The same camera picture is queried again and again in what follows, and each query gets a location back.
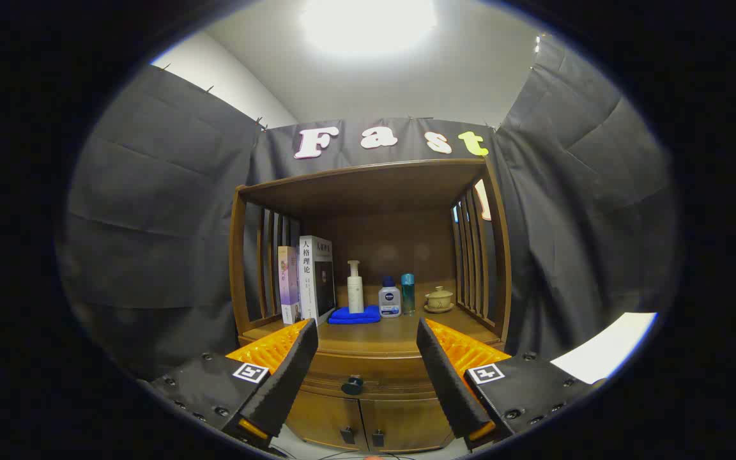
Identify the brown wooden cabinet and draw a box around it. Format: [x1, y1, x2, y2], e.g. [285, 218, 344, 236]
[229, 158, 513, 453]

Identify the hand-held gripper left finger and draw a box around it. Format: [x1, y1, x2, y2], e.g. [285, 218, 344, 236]
[144, 318, 319, 448]

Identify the thick white book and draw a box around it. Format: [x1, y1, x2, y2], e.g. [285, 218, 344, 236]
[298, 235, 337, 322]

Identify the wooden countertop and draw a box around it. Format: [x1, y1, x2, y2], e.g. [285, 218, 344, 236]
[242, 281, 503, 355]

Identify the white grooved panel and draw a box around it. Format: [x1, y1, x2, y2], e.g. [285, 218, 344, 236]
[550, 312, 658, 385]

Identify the wooden cabinet door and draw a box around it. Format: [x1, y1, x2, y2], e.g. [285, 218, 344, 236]
[286, 388, 369, 451]
[360, 396, 455, 453]

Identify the brown wooden drawer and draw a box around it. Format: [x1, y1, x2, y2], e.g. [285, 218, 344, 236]
[304, 350, 442, 400]

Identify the white bottle with blue pump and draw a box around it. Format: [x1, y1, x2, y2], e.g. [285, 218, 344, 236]
[378, 276, 403, 318]

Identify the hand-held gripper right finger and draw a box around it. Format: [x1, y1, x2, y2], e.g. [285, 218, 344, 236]
[416, 318, 605, 451]

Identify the purple paperback book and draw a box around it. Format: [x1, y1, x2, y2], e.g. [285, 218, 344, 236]
[277, 246, 302, 325]

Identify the blue folded cloth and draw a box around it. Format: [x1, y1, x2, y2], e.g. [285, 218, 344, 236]
[328, 305, 381, 325]

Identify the beige lidded teacup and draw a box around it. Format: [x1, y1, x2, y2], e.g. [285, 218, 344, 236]
[425, 286, 454, 310]

